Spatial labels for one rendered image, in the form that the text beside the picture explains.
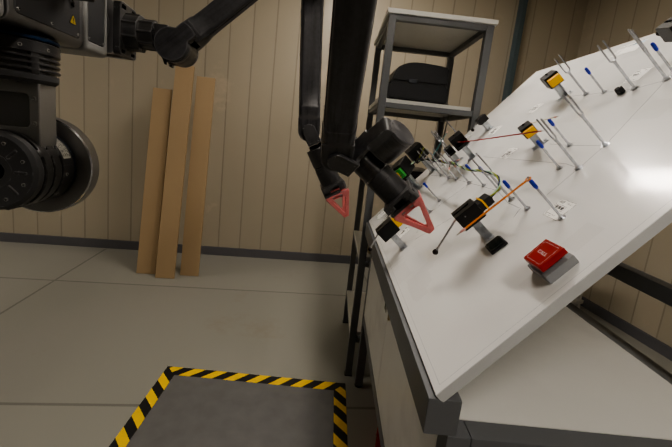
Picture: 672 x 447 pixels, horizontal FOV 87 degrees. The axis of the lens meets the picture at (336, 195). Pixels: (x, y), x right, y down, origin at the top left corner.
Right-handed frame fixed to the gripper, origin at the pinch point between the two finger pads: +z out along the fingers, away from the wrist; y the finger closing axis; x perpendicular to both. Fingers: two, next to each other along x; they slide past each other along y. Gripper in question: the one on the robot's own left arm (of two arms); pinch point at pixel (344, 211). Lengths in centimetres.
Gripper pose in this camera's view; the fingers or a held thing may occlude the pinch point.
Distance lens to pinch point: 101.3
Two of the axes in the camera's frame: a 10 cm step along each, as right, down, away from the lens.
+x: -9.1, 4.1, -0.3
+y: -1.1, -1.7, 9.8
